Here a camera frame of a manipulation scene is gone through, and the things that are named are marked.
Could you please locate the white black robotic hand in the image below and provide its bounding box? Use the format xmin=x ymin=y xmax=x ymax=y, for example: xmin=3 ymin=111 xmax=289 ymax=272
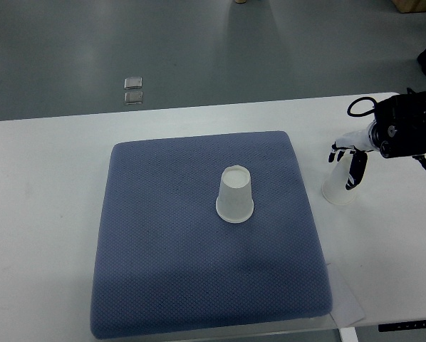
xmin=328 ymin=122 xmax=378 ymax=191

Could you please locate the white paper cup on mat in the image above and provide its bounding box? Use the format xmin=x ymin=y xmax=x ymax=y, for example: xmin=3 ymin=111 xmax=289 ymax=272
xmin=215 ymin=165 xmax=254 ymax=224

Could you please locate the black table control panel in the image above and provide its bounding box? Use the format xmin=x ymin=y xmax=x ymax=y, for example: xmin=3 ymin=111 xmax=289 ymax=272
xmin=378 ymin=320 xmax=426 ymax=333

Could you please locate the blue textured cushion mat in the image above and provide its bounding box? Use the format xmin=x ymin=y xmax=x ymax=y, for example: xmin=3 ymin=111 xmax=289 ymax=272
xmin=90 ymin=131 xmax=332 ymax=339

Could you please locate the wooden box top right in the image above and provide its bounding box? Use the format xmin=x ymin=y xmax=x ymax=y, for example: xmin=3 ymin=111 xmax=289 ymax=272
xmin=392 ymin=0 xmax=426 ymax=14

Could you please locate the white paper cup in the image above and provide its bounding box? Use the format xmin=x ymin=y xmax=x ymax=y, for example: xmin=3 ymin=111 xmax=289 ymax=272
xmin=321 ymin=155 xmax=356 ymax=205
xmin=215 ymin=165 xmax=254 ymax=224

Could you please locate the upper metal floor plate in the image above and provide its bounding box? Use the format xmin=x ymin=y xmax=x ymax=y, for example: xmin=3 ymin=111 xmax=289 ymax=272
xmin=124 ymin=76 xmax=142 ymax=89

